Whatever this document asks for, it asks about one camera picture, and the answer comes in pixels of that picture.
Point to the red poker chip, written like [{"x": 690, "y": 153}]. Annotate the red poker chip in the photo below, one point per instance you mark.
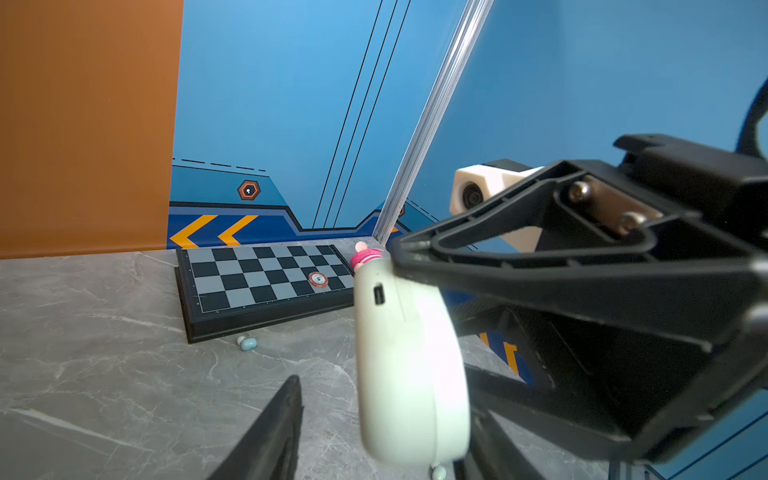
[{"x": 318, "y": 279}]

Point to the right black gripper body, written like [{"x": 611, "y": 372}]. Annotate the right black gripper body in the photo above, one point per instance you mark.
[{"x": 663, "y": 393}]

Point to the green earbud charging case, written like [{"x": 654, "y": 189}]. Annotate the green earbud charging case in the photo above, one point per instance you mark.
[{"x": 413, "y": 396}]

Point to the black grey checkerboard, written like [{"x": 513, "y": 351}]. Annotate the black grey checkerboard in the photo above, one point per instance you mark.
[{"x": 229, "y": 290}]

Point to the blue earbud near board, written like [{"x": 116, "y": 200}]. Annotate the blue earbud near board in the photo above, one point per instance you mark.
[{"x": 247, "y": 343}]

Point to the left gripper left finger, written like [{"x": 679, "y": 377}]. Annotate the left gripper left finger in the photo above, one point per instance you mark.
[{"x": 270, "y": 447}]

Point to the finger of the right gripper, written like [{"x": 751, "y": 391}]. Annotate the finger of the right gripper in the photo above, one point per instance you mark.
[
  {"x": 694, "y": 274},
  {"x": 571, "y": 417}
]

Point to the green earbud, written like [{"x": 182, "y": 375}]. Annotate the green earbud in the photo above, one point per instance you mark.
[{"x": 438, "y": 472}]

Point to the pink plush doll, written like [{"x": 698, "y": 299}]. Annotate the pink plush doll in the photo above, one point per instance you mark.
[{"x": 364, "y": 254}]

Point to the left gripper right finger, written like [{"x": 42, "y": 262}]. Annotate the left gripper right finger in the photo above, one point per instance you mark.
[{"x": 492, "y": 454}]

